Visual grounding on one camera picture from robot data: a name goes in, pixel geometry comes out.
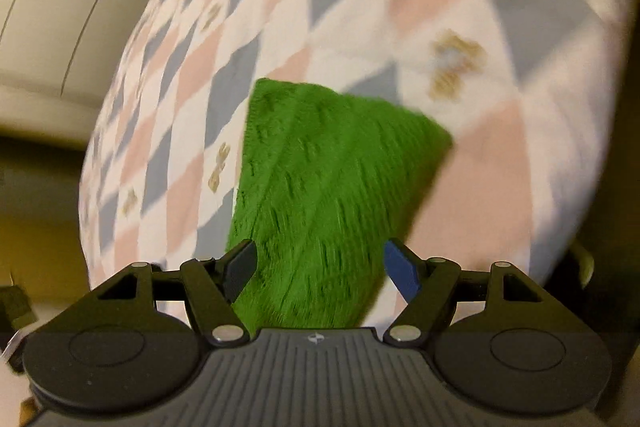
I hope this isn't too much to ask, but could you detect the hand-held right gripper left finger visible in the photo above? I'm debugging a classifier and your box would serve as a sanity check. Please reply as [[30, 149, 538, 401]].
[[92, 240, 259, 349]]

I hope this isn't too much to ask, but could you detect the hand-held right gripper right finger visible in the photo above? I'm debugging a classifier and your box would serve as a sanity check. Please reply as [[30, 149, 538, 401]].
[[382, 239, 545, 349]]

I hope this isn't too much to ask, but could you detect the beige panelled wardrobe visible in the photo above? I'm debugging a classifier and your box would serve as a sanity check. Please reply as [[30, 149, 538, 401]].
[[0, 0, 202, 148]]

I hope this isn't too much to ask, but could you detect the checkered pink grey quilt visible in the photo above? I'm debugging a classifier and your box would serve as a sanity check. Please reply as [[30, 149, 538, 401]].
[[76, 0, 632, 329]]

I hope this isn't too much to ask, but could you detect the green knitted sweater vest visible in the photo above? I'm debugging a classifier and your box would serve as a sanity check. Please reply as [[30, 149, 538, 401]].
[[225, 78, 454, 331]]

